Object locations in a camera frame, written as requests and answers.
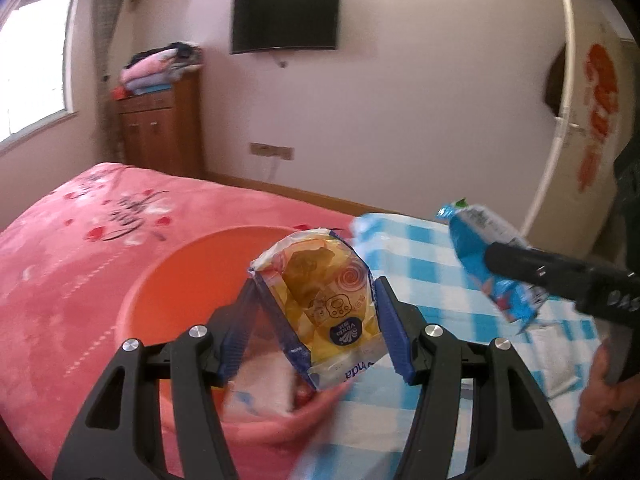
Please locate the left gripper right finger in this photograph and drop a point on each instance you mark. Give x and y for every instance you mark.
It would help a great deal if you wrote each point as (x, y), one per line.
(514, 432)

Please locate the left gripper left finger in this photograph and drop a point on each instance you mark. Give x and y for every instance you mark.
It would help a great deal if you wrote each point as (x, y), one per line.
(117, 433)

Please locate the yellow bread bag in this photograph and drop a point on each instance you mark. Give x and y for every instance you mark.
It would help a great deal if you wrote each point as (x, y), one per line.
(318, 295)

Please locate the orange plastic trash bucket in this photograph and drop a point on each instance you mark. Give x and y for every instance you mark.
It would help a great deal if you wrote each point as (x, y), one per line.
(186, 287)

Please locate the person's right hand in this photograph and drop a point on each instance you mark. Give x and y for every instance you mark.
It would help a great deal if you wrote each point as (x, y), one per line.
(599, 400)

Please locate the white room door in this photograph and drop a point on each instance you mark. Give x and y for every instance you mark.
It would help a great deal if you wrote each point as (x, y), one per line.
(561, 219)

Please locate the pink printed bed blanket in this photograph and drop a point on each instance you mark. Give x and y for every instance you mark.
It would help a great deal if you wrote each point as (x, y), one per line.
(68, 263)

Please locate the blue white checkered tablecloth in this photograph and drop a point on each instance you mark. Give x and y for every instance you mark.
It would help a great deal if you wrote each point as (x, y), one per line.
(368, 430)

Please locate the red door decoration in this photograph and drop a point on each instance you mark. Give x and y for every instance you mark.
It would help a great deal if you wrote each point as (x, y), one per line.
(602, 101)

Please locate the brown wooden cabinet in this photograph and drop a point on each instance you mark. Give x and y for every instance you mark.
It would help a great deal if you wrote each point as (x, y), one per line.
(162, 130)

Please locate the folded clothes pile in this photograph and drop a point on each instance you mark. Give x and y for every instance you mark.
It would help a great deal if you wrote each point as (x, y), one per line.
(157, 69)

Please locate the bright window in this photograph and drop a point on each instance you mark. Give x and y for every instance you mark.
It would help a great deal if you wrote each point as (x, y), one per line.
(35, 67)

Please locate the grey checked curtain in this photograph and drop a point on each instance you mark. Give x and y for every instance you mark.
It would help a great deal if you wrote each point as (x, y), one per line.
(105, 15)

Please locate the wall power socket strip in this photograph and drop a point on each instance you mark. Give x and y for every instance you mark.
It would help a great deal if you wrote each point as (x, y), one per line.
(267, 150)

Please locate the black wall television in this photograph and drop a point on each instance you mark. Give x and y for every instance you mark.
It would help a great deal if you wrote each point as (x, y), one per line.
(271, 25)

